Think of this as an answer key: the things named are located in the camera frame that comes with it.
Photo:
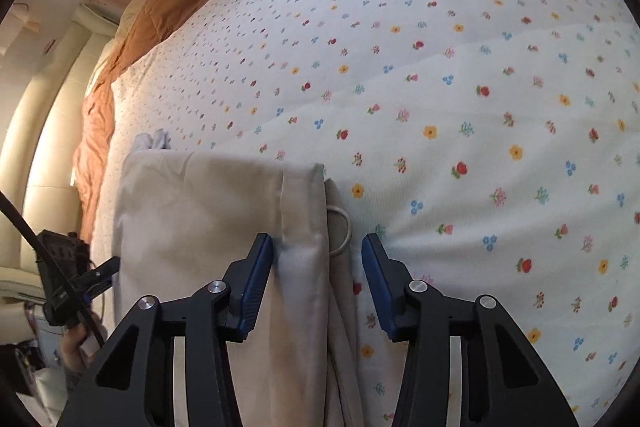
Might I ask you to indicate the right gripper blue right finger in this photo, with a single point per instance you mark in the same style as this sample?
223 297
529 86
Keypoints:
387 279

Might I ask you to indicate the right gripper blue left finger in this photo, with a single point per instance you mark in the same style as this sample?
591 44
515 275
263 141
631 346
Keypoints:
248 280

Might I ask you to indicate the beige zip jacket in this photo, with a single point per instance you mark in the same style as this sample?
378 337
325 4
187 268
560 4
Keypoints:
182 218

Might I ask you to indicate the person's left hand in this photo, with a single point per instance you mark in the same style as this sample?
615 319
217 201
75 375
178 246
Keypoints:
74 361

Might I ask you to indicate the cream padded headboard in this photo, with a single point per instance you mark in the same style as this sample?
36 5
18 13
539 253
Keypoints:
37 156

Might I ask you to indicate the floral white bed sheet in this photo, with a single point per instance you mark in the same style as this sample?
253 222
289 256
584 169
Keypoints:
493 146

